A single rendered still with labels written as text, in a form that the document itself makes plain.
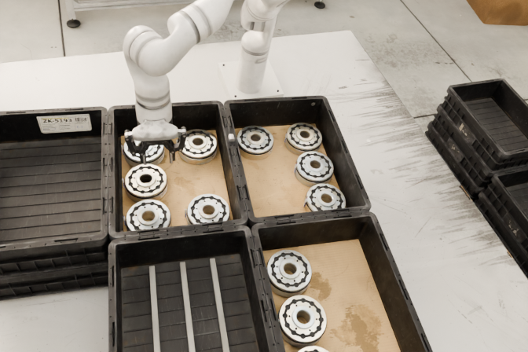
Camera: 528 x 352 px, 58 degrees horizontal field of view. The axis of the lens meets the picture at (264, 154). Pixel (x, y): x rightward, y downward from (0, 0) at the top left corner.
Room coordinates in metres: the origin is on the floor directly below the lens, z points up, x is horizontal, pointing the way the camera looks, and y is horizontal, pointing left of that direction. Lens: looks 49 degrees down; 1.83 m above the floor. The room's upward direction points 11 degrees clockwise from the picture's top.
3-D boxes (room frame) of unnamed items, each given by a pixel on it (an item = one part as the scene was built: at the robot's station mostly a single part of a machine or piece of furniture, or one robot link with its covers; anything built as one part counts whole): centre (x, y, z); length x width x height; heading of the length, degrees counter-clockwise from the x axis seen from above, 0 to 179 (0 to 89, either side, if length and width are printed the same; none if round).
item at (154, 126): (0.69, 0.24, 1.11); 0.11 x 0.09 x 0.06; 19
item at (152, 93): (0.72, 0.25, 1.21); 0.09 x 0.07 x 0.15; 51
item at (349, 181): (0.83, -0.07, 0.87); 0.40 x 0.30 x 0.11; 20
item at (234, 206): (0.72, 0.21, 0.87); 0.40 x 0.30 x 0.11; 20
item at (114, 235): (0.72, 0.21, 0.92); 0.40 x 0.30 x 0.02; 20
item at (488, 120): (1.56, -0.93, 0.37); 0.40 x 0.30 x 0.45; 26
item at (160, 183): (0.70, 0.28, 0.86); 0.10 x 0.10 x 0.01
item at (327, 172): (0.85, -0.14, 0.86); 0.10 x 0.10 x 0.01
